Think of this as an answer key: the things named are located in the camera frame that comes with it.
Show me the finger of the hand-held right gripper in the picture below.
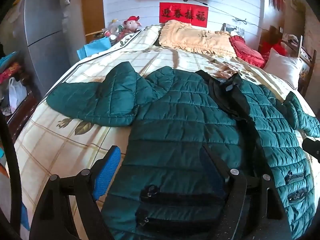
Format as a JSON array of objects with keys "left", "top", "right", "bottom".
[{"left": 302, "top": 138, "right": 320, "bottom": 161}]

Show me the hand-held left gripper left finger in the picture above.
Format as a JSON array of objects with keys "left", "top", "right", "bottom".
[{"left": 29, "top": 146, "right": 122, "bottom": 240}]

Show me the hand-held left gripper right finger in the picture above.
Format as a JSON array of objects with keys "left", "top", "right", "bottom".
[{"left": 202, "top": 144, "right": 293, "bottom": 240}]

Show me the green quilted jacket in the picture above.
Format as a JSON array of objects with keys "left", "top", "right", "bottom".
[{"left": 46, "top": 61, "right": 320, "bottom": 240}]

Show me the floral checked bed quilt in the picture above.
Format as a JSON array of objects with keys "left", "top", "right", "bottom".
[{"left": 5, "top": 25, "right": 320, "bottom": 240}]

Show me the white pillow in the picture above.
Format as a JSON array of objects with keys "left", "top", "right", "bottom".
[{"left": 263, "top": 48, "right": 303, "bottom": 90}]

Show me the dark wooden cabinet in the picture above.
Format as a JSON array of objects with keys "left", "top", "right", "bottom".
[{"left": 0, "top": 80, "right": 38, "bottom": 135}]

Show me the red clothing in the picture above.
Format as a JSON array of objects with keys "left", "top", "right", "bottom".
[{"left": 260, "top": 26, "right": 287, "bottom": 58}]

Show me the red frilled pillow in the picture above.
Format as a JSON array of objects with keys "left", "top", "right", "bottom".
[{"left": 229, "top": 35, "right": 267, "bottom": 68}]

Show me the white plastic bag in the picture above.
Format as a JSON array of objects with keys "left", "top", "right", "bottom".
[{"left": 8, "top": 77, "right": 27, "bottom": 114}]

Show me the framed picture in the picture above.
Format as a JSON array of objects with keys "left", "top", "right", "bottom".
[{"left": 223, "top": 23, "right": 245, "bottom": 37}]

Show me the pile of bottles and jars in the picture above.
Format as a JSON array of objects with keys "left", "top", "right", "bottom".
[{"left": 104, "top": 19, "right": 125, "bottom": 42}]

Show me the pile of colourful cloths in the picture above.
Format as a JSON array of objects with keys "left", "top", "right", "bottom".
[{"left": 0, "top": 51, "right": 23, "bottom": 83}]

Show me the plush pig toy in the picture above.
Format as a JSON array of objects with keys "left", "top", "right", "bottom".
[{"left": 124, "top": 16, "right": 142, "bottom": 33}]

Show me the grey refrigerator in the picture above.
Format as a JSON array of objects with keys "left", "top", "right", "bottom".
[{"left": 12, "top": 0, "right": 73, "bottom": 95}]

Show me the yellow frilled pillow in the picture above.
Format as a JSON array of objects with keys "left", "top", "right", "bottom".
[{"left": 158, "top": 20, "right": 237, "bottom": 57}]

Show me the wooden door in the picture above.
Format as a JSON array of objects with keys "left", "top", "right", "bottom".
[{"left": 84, "top": 0, "right": 105, "bottom": 37}]

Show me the black curved cable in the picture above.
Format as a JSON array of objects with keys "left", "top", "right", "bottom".
[{"left": 0, "top": 115, "right": 23, "bottom": 240}]

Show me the black wall cable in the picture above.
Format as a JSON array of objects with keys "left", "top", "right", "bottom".
[{"left": 170, "top": 0, "right": 258, "bottom": 27}]

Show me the red wall banner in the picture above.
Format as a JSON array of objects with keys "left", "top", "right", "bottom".
[{"left": 159, "top": 2, "right": 209, "bottom": 28}]

